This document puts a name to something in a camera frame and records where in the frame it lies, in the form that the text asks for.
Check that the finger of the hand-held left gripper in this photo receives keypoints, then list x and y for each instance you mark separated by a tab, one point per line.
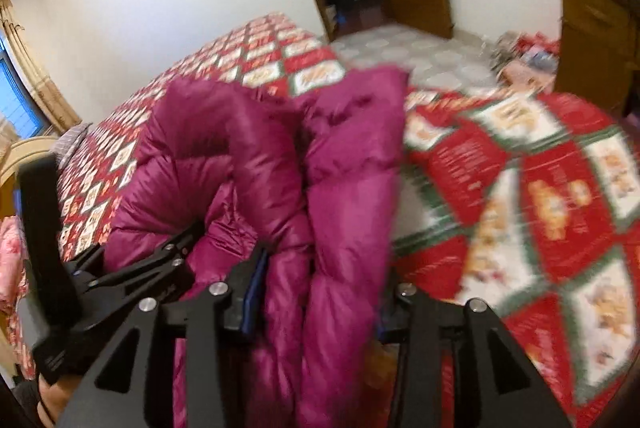
160	280
150	248

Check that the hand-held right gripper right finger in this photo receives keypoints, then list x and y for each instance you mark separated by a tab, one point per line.
400	315

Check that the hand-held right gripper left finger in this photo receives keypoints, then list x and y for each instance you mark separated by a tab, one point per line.
248	303

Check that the magenta down jacket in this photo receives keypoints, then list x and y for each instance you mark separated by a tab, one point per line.
340	188

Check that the pile of clothes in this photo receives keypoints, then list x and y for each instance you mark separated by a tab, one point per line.
525	62

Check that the person's left hand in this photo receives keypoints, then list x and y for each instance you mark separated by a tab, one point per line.
55	400

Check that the pink floral quilt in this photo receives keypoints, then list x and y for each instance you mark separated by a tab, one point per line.
10	258

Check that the cream wooden headboard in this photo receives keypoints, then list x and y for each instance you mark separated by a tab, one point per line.
20	157

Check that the striped pillow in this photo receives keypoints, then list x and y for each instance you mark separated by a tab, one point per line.
70	142

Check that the window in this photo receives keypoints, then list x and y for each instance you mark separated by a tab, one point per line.
15	102

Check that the beige floral curtain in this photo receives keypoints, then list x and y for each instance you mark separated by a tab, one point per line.
40	82

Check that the red checkered printed bedspread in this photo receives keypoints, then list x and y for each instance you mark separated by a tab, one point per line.
550	188

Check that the brown wooden cabinet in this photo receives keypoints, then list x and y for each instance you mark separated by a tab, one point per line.
590	42

